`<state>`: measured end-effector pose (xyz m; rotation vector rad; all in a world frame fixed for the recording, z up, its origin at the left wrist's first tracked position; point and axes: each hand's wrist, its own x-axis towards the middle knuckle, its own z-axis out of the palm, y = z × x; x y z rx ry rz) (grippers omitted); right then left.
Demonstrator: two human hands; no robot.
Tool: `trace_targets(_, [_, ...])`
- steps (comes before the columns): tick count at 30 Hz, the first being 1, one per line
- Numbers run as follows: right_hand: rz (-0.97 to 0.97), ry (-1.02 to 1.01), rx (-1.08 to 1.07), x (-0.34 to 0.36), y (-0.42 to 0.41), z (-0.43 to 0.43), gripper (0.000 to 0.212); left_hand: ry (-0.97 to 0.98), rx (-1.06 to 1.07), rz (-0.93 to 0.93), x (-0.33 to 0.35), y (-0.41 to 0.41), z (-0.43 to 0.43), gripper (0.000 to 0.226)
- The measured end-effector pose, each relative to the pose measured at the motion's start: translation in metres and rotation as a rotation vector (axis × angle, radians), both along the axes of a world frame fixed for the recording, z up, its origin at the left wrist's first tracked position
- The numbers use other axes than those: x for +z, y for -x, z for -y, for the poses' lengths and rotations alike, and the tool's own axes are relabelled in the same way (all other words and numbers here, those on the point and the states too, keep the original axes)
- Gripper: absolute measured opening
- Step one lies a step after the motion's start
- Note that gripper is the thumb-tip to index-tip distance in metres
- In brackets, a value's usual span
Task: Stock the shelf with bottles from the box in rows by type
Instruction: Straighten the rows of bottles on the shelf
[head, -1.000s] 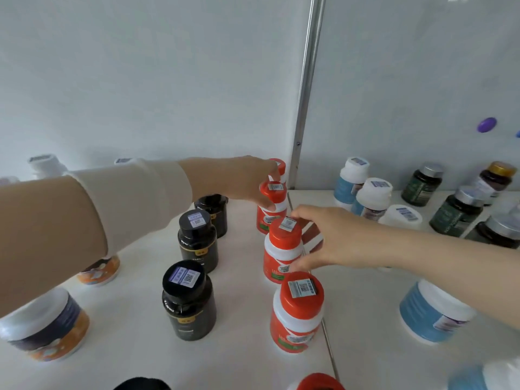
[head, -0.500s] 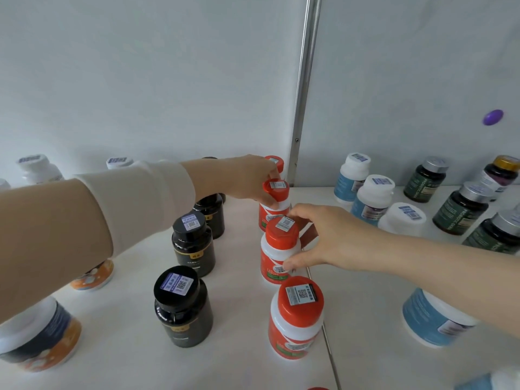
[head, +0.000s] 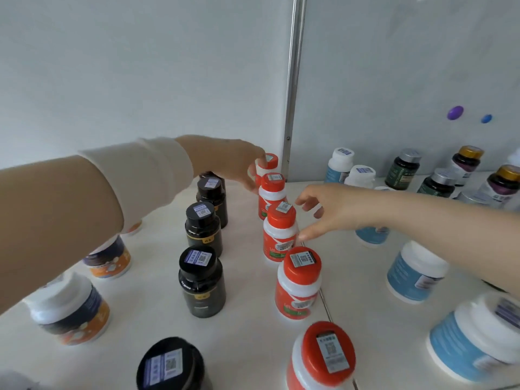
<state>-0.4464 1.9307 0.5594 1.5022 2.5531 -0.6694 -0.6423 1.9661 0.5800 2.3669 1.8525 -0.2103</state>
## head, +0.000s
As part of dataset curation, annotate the black supplement bottle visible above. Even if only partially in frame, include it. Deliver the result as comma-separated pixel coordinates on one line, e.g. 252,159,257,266
178,246,227,319
199,171,225,187
136,337,208,390
196,177,229,229
185,201,223,257

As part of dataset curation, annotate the blue label white bottle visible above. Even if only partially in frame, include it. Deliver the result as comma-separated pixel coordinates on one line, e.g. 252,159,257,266
386,240,449,304
344,165,376,189
427,292,520,383
355,186,391,246
325,148,355,184

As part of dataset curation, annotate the person's right forearm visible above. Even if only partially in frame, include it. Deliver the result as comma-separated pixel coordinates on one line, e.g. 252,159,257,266
384,191,520,299

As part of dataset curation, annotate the person's right hand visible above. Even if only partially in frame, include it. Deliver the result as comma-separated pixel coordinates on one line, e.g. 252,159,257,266
294,183,391,242

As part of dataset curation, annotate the dark green silver cap bottle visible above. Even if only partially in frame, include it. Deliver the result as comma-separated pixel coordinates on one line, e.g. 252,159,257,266
417,168,456,198
385,148,422,190
453,191,494,205

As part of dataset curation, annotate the metal board frame strip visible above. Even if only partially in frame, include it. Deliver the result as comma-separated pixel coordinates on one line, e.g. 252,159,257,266
281,0,308,182

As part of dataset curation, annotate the purple gold cap bottle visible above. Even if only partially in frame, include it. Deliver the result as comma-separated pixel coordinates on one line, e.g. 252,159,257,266
449,145,485,187
477,165,520,209

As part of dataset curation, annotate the person's left forearm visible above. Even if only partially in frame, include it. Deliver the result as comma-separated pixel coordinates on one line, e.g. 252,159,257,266
0,137,195,315

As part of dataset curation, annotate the person's left hand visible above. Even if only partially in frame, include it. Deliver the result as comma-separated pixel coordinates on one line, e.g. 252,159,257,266
178,135,268,194

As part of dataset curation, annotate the red cap supplement bottle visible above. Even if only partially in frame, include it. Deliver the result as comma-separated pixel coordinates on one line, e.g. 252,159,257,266
275,247,322,320
263,202,300,264
286,321,357,390
254,153,280,187
258,172,288,221

